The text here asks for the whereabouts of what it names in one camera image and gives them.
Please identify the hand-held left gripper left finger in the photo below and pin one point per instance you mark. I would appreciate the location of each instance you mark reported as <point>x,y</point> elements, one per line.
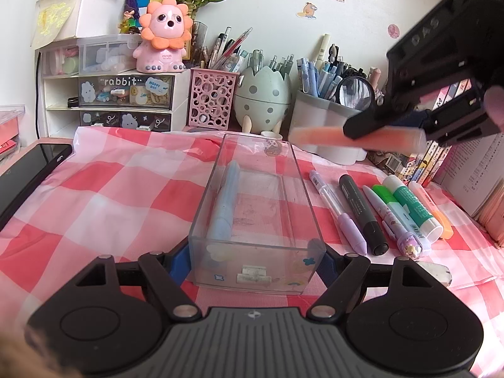
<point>180,262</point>

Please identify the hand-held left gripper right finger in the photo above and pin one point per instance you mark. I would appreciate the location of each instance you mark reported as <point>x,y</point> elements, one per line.
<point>325,264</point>

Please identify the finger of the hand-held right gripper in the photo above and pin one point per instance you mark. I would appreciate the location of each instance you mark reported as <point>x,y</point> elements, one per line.
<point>366,124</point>
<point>409,120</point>

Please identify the peach highlighter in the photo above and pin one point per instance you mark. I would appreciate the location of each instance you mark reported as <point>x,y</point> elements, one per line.
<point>315,136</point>

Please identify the purple mechanical pencil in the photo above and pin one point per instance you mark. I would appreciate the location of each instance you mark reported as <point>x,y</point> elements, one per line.
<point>338,208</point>

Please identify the black marker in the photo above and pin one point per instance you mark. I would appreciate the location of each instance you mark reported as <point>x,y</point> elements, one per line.
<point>360,208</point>

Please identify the green cap white marker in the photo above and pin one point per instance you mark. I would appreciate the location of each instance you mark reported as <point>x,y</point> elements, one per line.
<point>384,195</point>

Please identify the purple charm pen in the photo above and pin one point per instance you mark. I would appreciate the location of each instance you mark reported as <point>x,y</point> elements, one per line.
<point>409,244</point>

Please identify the green label glue stick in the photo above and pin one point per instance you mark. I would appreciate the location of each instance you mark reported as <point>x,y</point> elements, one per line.
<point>413,208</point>

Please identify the clear plastic organizer box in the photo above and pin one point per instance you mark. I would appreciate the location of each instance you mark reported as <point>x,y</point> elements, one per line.
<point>256,189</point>

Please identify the orange highlighter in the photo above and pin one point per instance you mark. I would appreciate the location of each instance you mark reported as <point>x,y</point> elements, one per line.
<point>441,220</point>

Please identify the white eraser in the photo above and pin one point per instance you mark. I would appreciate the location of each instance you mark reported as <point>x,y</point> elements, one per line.
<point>437,271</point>

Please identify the person's left forearm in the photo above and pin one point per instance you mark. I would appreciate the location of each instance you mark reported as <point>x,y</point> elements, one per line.
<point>23,362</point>

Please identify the person's right hand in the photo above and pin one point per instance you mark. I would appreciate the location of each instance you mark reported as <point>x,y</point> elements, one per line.
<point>495,106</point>

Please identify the magnifying glass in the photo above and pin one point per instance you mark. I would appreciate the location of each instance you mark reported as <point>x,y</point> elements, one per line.
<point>356,92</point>

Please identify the pink spine comic book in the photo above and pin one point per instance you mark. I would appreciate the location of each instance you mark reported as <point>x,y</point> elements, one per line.
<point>433,165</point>
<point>425,169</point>
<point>415,169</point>
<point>443,157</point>
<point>393,163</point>

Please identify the white flower-shaped pen holder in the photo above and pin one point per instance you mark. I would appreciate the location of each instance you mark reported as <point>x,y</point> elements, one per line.
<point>319,106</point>

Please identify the bundle of blue black pens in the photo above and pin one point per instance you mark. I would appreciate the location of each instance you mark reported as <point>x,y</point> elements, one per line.
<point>323,75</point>

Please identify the light blue pen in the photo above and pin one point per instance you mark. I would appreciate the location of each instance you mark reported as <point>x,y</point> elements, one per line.
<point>226,204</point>

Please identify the stack of printed paper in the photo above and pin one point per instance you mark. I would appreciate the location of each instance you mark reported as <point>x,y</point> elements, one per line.
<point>472,165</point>

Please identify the red checked tablecloth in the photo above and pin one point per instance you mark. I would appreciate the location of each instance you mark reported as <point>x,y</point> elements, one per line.
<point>118,204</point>

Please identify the green egg pen holder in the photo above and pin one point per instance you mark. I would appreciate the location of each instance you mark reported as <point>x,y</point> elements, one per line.
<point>260,98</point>

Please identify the bundle of grey-green pens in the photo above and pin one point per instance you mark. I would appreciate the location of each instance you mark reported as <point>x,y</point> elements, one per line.
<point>271,63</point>

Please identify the pink perforated pen holder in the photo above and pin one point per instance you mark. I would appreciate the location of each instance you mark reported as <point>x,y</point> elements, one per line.
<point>212,98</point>

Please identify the bundle of slim pens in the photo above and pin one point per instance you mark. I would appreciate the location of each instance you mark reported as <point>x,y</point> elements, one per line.
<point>224,51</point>

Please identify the white drawer organizer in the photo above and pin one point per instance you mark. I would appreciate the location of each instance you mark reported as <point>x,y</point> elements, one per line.
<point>179,98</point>

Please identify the black tablet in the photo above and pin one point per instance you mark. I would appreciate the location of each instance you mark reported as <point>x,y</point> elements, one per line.
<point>23,177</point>

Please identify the pink flat box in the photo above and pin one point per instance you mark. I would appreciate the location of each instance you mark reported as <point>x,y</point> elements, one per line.
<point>10,134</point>

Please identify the clear small drawer box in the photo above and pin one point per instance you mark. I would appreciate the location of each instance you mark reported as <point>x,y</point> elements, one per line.
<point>102,53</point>

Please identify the pink lion figurine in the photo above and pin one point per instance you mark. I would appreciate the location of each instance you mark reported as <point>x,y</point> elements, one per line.
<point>163,23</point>

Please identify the small colourful toy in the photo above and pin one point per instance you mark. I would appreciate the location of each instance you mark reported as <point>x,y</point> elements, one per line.
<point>128,21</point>

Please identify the white storage box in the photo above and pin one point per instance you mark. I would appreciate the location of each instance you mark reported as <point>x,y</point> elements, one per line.
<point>98,12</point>

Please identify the round pink wall sticker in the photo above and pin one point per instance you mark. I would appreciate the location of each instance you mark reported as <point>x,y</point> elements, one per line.
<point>393,30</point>

